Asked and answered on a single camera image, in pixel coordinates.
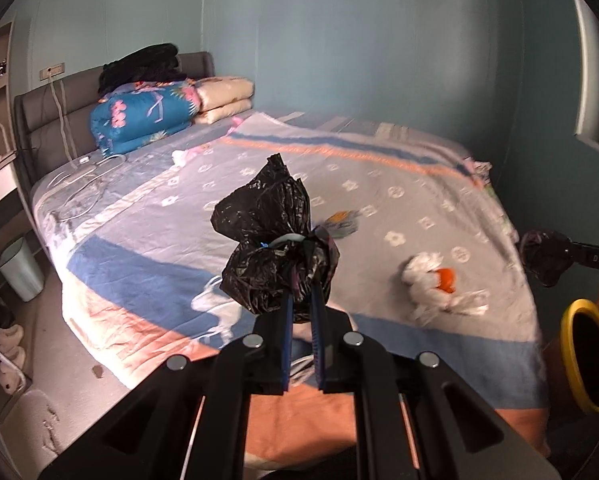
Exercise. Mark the black plastic bag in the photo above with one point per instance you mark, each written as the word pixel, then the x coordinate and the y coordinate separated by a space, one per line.
pixel 546 255
pixel 278 248

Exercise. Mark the light green waste bin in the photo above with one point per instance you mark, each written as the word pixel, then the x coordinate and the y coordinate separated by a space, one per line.
pixel 21 271

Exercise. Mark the white paper bundle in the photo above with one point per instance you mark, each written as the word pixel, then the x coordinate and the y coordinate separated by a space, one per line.
pixel 419 275

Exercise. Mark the grey padded headboard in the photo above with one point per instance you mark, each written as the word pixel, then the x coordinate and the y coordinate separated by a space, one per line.
pixel 52 122

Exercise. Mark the patterned bed quilt cover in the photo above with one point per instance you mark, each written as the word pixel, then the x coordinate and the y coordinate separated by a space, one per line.
pixel 178 246

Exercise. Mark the floral sheet at bed edge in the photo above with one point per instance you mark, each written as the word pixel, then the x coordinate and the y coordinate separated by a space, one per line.
pixel 480 174

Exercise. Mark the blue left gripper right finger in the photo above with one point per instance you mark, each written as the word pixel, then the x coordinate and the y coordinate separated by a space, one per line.
pixel 319 329

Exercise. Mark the wall power socket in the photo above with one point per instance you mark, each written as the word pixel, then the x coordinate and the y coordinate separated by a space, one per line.
pixel 52 71

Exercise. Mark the beige folded quilt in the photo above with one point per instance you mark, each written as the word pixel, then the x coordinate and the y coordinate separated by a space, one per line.
pixel 222 97

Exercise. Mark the grey snack packet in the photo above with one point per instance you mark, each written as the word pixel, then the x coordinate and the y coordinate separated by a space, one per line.
pixel 342 223

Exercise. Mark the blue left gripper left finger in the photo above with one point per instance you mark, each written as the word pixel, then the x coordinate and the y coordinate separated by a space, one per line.
pixel 283 342

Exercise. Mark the black folded blanket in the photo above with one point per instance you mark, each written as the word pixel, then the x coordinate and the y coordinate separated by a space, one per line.
pixel 158 63

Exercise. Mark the blue floral folded quilt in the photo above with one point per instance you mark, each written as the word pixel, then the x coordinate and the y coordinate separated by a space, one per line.
pixel 141 113

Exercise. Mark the plush slippers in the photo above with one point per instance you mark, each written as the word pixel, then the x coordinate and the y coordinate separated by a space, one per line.
pixel 11 347

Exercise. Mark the window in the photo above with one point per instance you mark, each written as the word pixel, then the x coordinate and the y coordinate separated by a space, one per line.
pixel 587 121

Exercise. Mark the yellow rimmed trash bin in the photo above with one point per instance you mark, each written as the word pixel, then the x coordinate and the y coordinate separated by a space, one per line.
pixel 579 343

